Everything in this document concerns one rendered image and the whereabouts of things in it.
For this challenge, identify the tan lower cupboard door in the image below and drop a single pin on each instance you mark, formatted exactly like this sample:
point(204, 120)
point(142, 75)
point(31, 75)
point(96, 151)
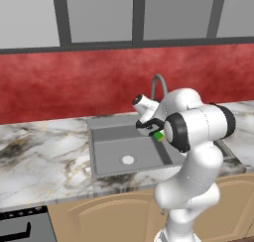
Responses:
point(231, 209)
point(115, 219)

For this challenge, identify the grey curved tap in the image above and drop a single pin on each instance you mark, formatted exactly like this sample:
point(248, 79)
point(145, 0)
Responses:
point(162, 81)

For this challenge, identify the green and yellow sponge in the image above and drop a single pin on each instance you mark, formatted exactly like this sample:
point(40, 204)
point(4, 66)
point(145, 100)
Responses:
point(159, 136)

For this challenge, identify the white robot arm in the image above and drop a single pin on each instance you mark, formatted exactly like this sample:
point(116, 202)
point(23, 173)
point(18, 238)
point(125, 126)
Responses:
point(198, 160)

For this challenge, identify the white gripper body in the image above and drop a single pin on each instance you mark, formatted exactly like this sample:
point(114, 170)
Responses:
point(145, 131)

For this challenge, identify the grey sink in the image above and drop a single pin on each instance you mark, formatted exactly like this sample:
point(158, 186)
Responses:
point(125, 146)

